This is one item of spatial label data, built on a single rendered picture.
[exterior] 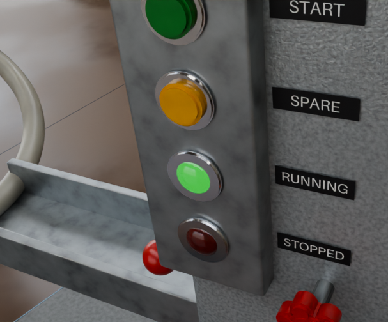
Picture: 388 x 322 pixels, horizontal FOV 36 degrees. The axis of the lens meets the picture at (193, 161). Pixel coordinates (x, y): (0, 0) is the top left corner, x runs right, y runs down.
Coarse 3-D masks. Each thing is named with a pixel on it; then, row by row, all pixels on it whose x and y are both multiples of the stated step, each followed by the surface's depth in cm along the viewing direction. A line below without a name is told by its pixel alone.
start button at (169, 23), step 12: (156, 0) 29; (168, 0) 28; (180, 0) 28; (156, 12) 29; (168, 12) 29; (180, 12) 28; (192, 12) 29; (156, 24) 30; (168, 24) 29; (180, 24) 29; (192, 24) 29; (168, 36) 30; (180, 36) 30
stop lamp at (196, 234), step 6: (192, 234) 38; (198, 234) 37; (204, 234) 37; (210, 234) 37; (192, 240) 38; (198, 240) 38; (204, 240) 37; (210, 240) 37; (192, 246) 38; (198, 246) 38; (204, 246) 38; (210, 246) 37; (216, 246) 38; (198, 252) 38; (204, 252) 38; (210, 252) 38
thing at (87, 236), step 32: (32, 192) 77; (64, 192) 73; (96, 192) 70; (128, 192) 68; (0, 224) 72; (32, 224) 72; (64, 224) 71; (96, 224) 71; (128, 224) 70; (0, 256) 67; (32, 256) 63; (64, 256) 61; (96, 256) 66; (128, 256) 66; (96, 288) 61; (128, 288) 58; (160, 288) 56; (192, 288) 61; (160, 320) 59; (192, 320) 56
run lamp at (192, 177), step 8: (184, 168) 35; (192, 168) 34; (200, 168) 34; (184, 176) 35; (192, 176) 35; (200, 176) 34; (184, 184) 35; (192, 184) 35; (200, 184) 35; (208, 184) 35; (200, 192) 35
